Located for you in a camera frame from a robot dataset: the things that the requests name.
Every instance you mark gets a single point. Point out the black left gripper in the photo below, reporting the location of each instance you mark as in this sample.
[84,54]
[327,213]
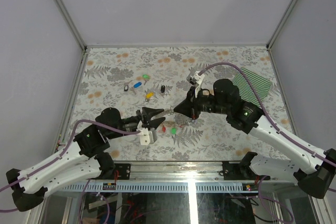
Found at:
[145,120]

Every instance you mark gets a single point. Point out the aluminium front rail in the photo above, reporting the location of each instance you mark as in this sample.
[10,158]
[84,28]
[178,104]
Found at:
[171,177]

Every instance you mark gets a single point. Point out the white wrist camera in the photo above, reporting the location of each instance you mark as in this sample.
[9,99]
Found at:
[147,136]
[196,79]

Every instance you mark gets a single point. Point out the green key tag far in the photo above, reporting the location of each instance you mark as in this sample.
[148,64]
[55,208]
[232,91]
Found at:
[145,77]

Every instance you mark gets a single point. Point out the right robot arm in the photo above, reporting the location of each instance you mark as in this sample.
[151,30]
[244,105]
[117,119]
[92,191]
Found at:
[308,166]

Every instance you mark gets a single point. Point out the green striped cloth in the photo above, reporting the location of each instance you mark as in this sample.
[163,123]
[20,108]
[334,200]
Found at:
[260,84]

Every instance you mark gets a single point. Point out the blue key tag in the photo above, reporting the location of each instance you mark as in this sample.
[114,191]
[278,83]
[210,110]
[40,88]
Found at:
[138,84]

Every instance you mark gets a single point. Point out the yellow key tag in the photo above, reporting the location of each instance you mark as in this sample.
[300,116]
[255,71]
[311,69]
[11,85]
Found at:
[149,95]

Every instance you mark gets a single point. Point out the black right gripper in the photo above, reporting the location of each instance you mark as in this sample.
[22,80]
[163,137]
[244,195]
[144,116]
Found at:
[189,107]

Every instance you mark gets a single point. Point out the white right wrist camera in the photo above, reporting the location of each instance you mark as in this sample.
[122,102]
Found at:
[196,79]

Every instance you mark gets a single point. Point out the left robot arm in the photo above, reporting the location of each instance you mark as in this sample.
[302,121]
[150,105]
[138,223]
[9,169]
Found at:
[83,157]

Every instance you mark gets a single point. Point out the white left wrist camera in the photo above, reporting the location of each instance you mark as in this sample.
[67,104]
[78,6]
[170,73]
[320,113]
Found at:
[147,136]

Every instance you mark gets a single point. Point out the floral table mat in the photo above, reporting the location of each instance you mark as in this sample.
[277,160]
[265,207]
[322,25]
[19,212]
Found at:
[210,137]

